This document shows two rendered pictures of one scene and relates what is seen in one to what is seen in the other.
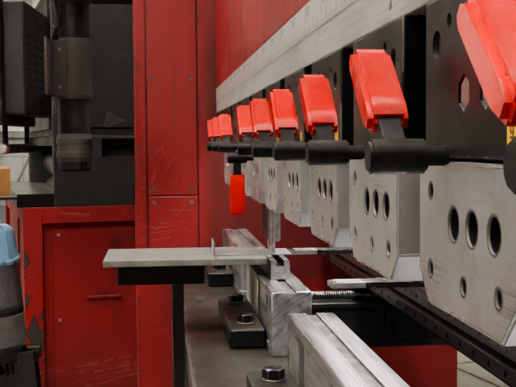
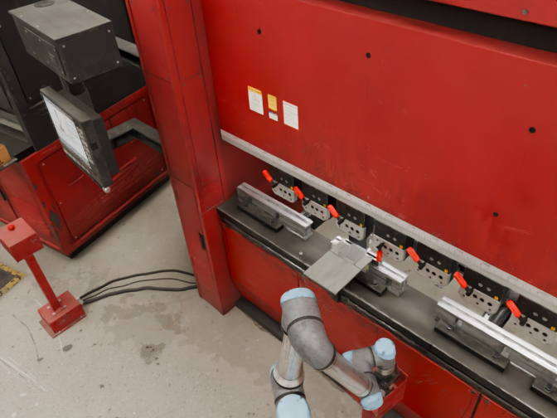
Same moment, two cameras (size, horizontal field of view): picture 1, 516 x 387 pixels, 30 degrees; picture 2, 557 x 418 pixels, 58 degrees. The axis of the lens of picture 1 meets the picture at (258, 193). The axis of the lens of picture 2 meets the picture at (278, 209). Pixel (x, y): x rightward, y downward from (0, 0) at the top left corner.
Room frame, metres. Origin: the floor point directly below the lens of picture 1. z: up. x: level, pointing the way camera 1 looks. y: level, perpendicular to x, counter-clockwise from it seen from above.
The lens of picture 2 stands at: (0.57, 1.24, 2.66)
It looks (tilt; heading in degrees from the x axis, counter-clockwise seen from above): 41 degrees down; 323
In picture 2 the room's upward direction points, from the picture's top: 5 degrees counter-clockwise
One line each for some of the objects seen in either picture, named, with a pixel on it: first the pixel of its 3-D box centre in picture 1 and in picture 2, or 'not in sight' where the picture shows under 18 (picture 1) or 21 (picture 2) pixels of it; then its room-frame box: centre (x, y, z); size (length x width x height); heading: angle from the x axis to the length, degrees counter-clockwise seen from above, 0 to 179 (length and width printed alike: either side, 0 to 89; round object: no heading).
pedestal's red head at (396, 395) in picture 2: not in sight; (374, 381); (1.23, 0.31, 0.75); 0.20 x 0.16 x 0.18; 177
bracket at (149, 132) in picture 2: (130, 147); (138, 143); (2.90, 0.38, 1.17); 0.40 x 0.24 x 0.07; 6
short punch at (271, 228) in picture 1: (271, 222); (359, 240); (1.64, -0.02, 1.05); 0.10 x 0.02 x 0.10; 6
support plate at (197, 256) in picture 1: (183, 256); (337, 266); (1.62, 0.13, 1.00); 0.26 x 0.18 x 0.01; 96
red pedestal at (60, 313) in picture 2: not in sight; (40, 277); (3.18, 1.12, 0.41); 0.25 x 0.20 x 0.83; 96
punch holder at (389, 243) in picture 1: (430, 150); not in sight; (0.67, -0.12, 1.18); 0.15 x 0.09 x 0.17; 6
